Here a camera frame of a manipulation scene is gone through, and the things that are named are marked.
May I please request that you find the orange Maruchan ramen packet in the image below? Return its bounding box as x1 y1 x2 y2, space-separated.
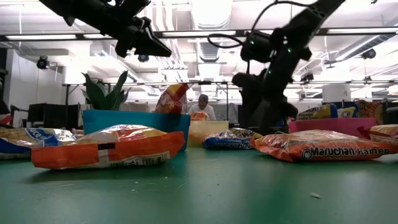
190 111 210 122
30 124 186 170
250 129 398 163

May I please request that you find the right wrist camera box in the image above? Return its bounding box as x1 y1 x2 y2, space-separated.
240 30 275 63

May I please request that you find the yellow plastic bin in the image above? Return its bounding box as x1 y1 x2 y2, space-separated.
187 120 230 147

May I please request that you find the red clamp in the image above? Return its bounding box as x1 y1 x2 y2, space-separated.
0 113 13 127

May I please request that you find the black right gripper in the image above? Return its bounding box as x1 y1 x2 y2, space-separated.
231 27 313 133

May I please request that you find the green table mat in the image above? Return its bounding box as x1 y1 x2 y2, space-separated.
0 146 398 224

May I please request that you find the seated person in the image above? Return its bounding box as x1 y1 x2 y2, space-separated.
187 93 217 122

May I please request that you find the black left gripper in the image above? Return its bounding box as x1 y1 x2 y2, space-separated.
114 16 173 59

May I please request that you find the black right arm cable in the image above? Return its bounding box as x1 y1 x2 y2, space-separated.
206 0 313 50

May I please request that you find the red Maruchan ramen packet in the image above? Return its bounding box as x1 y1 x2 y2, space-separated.
356 124 398 147
154 82 190 115

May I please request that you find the pink plastic bin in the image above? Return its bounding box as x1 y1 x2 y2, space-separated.
288 117 379 135

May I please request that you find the white boxy appliance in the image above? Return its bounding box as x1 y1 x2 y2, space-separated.
322 83 353 103

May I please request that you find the snake plant in white pot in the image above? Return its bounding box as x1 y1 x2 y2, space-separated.
80 70 132 111

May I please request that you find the blue plastic bin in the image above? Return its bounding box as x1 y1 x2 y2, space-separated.
82 109 192 152

